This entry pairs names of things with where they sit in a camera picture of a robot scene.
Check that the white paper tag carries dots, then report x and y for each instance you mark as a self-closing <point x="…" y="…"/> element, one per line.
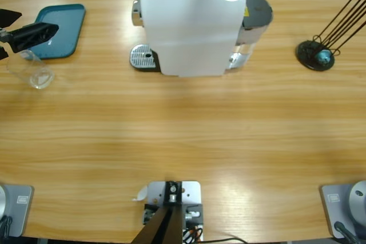
<point x="142" y="194"/>

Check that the teal plastic tray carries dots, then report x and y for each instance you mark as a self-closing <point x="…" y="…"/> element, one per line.
<point x="65" y="21"/>

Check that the white mount block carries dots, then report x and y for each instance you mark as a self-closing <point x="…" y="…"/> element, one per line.
<point x="191" y="195"/>

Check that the clear water tank dark lid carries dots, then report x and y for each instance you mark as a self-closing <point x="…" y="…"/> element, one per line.
<point x="257" y="9"/>

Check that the metal drip tray grate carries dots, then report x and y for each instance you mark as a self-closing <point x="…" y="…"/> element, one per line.
<point x="141" y="55"/>

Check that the dark camera post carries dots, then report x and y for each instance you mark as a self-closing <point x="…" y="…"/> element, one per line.
<point x="166" y="227"/>

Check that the clear drinking glass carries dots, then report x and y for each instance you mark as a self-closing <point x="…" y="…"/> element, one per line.
<point x="37" y="75"/>

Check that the white capsule coffee machine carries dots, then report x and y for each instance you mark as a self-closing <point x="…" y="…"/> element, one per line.
<point x="188" y="32"/>

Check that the blue coffee capsule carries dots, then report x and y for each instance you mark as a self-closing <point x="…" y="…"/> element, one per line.
<point x="325" y="56"/>

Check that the black capsule stand with rods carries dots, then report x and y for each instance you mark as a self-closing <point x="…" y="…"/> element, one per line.
<point x="306" y="52"/>

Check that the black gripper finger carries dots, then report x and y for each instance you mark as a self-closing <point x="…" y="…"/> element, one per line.
<point x="34" y="36"/>
<point x="7" y="18"/>

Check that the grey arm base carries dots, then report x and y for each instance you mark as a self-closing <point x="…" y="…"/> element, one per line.
<point x="331" y="212"/>
<point x="20" y="212"/>

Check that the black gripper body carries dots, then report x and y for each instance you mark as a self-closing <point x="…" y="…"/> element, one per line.
<point x="4" y="41"/>

